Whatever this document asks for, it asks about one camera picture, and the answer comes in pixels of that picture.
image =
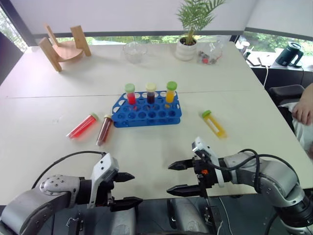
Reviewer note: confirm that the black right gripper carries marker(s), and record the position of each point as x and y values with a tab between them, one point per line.
207	180

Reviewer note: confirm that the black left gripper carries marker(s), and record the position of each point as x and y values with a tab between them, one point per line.
104	193

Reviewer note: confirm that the bystander's bare forearm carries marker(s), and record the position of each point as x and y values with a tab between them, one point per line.
308	94

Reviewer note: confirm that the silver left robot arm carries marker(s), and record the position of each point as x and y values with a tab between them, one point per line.
29	203

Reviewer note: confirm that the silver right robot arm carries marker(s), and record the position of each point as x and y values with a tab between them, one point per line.
276	176

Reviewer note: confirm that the yellow tube with green cap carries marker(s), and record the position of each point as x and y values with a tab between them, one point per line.
215	124

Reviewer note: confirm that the dark red tube, tan cap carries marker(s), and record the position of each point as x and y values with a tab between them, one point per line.
104	131

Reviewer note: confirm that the blue test tube rack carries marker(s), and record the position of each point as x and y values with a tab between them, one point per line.
149	118

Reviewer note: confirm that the red tube with pale cap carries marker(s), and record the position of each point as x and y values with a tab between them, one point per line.
84	126

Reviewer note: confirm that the orange tube with green cap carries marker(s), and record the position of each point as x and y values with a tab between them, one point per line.
170	94

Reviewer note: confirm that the dark purple tube, cream cap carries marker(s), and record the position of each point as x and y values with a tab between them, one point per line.
150	94

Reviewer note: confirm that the red tube with green cap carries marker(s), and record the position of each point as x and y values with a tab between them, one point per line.
131	96

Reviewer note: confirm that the bystander's bare hand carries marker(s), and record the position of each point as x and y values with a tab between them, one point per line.
305	113

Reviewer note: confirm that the clear bag of small parts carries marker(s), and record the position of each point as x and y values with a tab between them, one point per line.
210	55

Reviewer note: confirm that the white ribbed plant pot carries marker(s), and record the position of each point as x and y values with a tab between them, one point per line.
185	51

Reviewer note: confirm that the bystander's white clothing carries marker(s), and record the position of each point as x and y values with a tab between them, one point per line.
303	134

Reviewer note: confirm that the black chair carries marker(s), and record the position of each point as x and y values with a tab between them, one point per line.
284	94

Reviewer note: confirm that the clear glass beaker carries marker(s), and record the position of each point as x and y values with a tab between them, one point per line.
135	52

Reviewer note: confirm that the paper cup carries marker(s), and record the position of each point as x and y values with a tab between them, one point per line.
245	46

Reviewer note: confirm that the wooden stand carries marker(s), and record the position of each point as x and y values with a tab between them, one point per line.
67	51

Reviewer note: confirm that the dark green kettle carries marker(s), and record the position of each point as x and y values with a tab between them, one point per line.
288	55

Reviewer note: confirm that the green palm plant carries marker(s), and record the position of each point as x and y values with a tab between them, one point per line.
195	14

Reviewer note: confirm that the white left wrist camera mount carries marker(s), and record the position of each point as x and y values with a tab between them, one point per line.
104	166

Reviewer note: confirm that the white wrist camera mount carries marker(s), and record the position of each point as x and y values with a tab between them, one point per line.
104	166
201	145

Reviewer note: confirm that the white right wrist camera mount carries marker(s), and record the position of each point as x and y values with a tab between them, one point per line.
201	145

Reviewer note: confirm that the black metal bracket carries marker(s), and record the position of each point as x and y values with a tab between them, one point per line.
212	215
75	222

